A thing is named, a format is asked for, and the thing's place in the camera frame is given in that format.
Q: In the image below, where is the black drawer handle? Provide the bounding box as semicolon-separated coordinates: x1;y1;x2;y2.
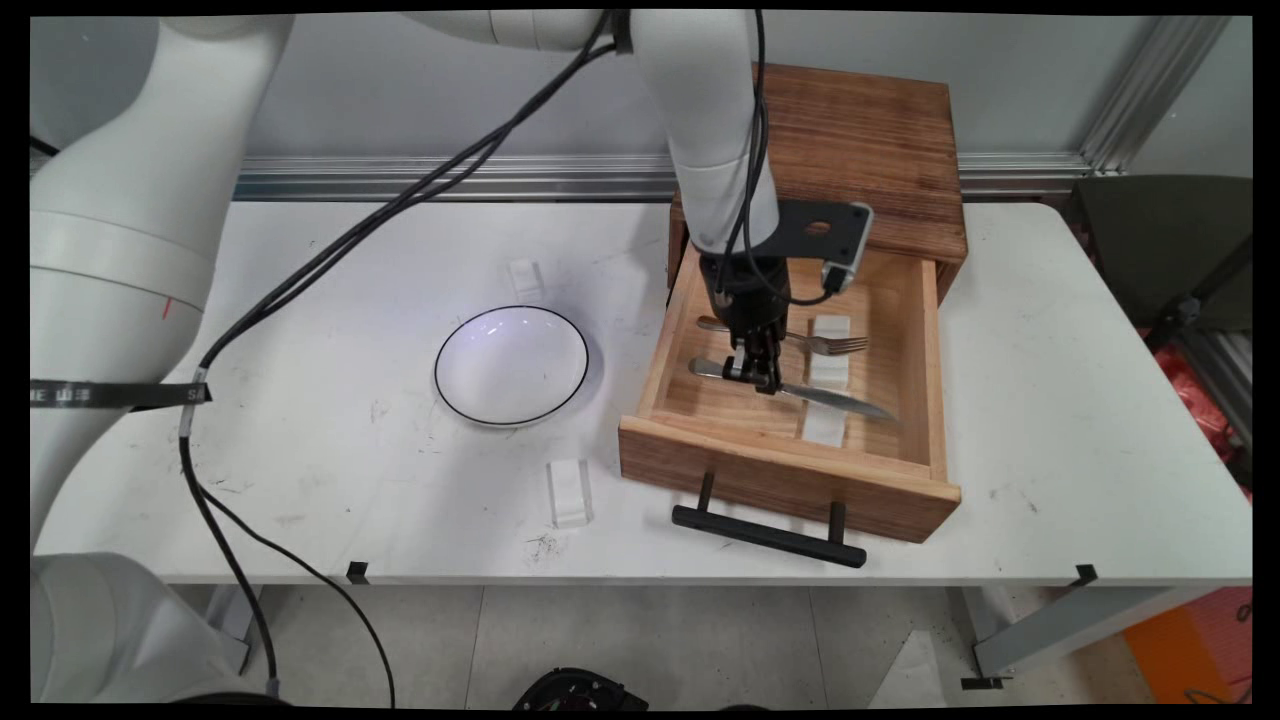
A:
672;472;869;569

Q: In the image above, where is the grey table leg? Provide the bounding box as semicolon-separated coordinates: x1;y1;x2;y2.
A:
205;585;266;673
972;585;1216;681

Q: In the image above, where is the silver metal knife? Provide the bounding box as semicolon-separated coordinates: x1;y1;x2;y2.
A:
688;357;897;424

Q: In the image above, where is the white bowl with black rim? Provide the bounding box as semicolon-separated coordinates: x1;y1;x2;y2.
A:
433;305;591;428

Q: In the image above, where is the black device on floor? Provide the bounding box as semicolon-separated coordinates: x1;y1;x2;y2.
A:
512;667;649;713

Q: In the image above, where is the long black arm cable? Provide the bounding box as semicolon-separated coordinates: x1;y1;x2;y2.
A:
176;10;641;706

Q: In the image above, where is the orange floor panel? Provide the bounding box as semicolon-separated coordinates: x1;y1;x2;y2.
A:
1120;587;1253;704

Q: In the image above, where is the silver metal fork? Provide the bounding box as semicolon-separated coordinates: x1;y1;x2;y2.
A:
697;315;869;358

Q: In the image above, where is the light wooden drawer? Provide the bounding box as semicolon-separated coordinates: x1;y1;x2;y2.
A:
618;222;963;546

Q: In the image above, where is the dark wooden drawer cabinet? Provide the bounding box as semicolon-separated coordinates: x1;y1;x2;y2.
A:
668;62;969;301

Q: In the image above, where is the horizontal aluminium frame rail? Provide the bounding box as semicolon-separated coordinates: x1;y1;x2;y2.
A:
232;150;1093;204

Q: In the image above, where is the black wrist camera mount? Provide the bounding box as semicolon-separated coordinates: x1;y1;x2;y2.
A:
768;198;875;297

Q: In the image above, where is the black strap with lettering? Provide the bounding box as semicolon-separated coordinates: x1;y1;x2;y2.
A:
30;379;212;412

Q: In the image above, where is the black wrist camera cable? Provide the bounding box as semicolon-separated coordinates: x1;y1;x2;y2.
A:
712;10;853;307

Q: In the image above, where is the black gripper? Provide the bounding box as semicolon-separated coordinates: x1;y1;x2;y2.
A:
700;250;793;397

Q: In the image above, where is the slanted aluminium frame post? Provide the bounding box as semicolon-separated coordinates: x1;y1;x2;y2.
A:
1080;15;1233;177

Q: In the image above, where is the red bag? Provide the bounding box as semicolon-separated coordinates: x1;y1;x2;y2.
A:
1150;340;1253;501

